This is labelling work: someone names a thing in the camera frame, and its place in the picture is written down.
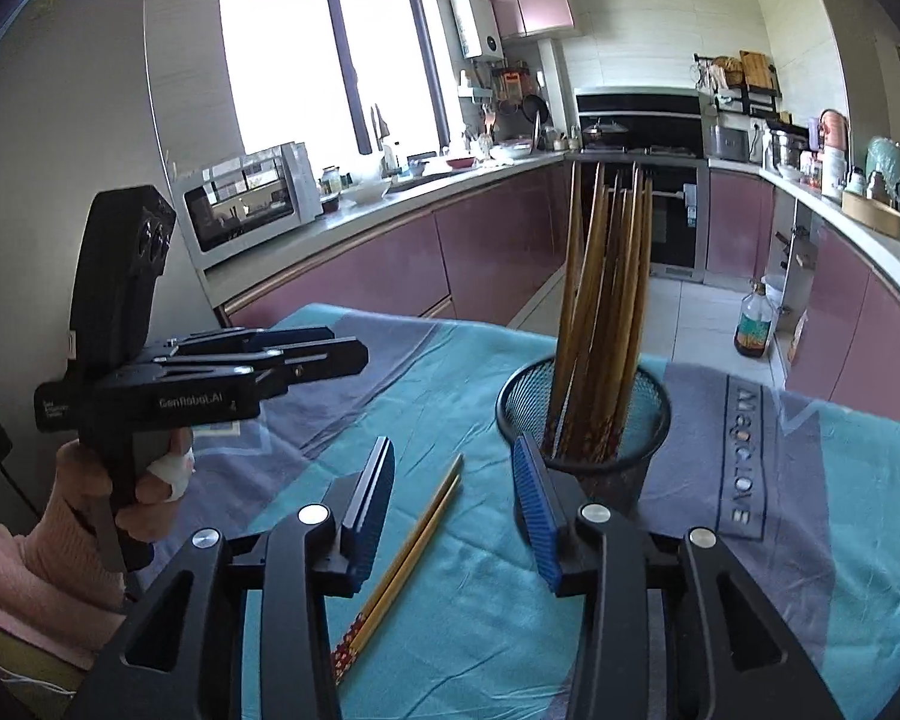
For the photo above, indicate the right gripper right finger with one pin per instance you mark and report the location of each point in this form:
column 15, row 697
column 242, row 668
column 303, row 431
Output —
column 675, row 623

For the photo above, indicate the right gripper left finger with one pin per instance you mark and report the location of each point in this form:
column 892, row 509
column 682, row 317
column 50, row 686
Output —
column 180, row 651

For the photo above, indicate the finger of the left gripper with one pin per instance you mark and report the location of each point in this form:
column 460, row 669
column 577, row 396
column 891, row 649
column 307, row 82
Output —
column 278, row 358

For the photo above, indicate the light bamboo chopstick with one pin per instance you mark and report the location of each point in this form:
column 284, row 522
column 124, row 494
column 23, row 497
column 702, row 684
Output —
column 412, row 539

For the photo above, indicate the dark brown wooden chopstick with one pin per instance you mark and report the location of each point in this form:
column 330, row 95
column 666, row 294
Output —
column 563, row 356

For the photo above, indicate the bamboo chopstick red floral end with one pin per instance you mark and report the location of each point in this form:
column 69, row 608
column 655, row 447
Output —
column 637, row 290

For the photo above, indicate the left pink sleeve forearm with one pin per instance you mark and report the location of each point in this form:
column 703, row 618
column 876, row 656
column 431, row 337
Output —
column 53, row 592

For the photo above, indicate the purple kitchen cabinets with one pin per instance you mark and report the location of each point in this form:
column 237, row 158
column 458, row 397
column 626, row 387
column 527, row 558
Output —
column 478, row 247

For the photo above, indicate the left hand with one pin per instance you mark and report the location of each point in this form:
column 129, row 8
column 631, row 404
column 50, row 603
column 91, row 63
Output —
column 63, row 548

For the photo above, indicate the white microwave oven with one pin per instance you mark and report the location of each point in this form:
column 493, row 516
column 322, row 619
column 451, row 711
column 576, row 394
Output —
column 238, row 204

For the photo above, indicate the teal grey tablecloth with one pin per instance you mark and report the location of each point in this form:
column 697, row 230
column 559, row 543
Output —
column 476, row 634

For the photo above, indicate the white bowl on counter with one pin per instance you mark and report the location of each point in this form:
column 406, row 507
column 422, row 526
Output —
column 365, row 192

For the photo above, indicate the black mesh utensil cup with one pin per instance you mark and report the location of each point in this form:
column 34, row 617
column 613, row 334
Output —
column 609, row 454

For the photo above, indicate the oil bottle on floor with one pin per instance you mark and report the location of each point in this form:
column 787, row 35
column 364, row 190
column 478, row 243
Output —
column 755, row 322

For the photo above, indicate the white water heater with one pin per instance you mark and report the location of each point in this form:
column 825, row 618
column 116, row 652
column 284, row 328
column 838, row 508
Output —
column 477, row 30

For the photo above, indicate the black built-in oven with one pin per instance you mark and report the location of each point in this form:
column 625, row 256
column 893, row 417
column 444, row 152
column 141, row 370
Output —
column 680, row 205

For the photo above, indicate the black range hood stove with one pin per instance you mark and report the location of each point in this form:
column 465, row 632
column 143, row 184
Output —
column 651, row 120

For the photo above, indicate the teal mesh food cover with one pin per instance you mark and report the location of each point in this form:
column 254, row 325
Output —
column 883, row 156

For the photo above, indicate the black left camera box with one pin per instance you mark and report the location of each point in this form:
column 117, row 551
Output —
column 122, row 254

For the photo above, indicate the pink upper wall cabinet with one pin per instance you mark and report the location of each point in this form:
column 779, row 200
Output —
column 526, row 18

